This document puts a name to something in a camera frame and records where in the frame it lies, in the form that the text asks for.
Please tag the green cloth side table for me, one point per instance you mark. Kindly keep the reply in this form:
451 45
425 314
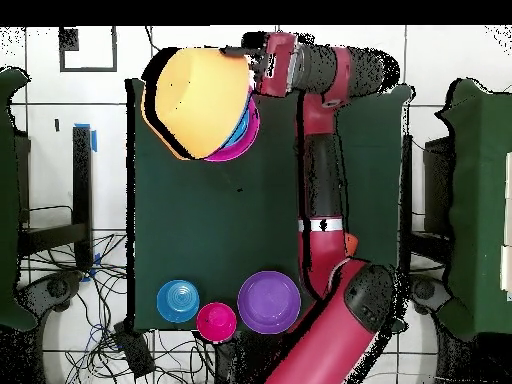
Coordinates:
8 200
480 200

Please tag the large pink bowl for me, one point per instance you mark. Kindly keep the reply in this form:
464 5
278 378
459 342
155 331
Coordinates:
244 148

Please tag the black metal stand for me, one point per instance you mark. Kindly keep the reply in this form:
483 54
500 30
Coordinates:
436 180
82 180

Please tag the small blue bowl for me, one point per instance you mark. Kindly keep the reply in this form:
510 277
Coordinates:
178 302

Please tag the black square floor frame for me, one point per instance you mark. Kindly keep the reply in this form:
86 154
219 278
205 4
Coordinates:
88 70

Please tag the small crimson bowl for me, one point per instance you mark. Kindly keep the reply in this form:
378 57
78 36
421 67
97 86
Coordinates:
216 322

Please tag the purple bowl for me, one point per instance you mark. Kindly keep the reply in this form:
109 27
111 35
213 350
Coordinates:
268 302

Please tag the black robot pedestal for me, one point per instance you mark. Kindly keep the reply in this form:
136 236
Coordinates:
248 360

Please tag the orange-red plastic cup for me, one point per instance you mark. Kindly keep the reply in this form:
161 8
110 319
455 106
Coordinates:
351 244

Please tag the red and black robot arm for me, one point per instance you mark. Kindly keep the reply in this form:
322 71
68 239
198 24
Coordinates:
324 260

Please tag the dark green tablecloth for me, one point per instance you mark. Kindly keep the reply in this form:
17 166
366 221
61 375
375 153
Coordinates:
240 220

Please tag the large blue bowl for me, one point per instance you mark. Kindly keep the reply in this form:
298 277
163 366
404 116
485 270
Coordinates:
240 132

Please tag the large orange bowl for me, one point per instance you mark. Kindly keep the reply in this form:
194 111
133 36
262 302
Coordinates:
200 104

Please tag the black power strip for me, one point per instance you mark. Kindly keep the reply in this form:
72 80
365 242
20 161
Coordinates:
136 352

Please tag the blue floor tape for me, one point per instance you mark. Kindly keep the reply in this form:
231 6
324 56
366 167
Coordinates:
94 140

